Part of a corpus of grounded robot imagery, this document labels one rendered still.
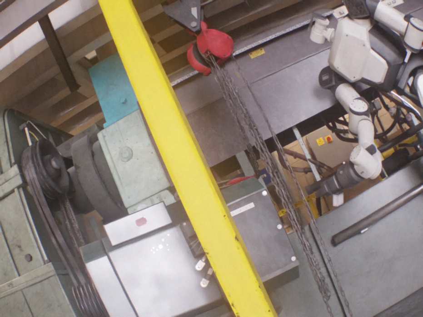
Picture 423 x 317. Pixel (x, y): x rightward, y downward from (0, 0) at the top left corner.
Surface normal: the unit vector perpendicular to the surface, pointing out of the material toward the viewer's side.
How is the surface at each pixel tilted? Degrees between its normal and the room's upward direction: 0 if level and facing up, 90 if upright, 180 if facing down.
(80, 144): 54
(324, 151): 90
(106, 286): 90
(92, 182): 107
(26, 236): 90
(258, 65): 78
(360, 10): 112
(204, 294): 90
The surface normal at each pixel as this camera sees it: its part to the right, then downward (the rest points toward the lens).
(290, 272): 0.34, 0.43
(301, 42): -0.30, -0.32
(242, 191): -0.23, -0.82
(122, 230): 0.08, -0.27
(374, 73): -0.57, 0.53
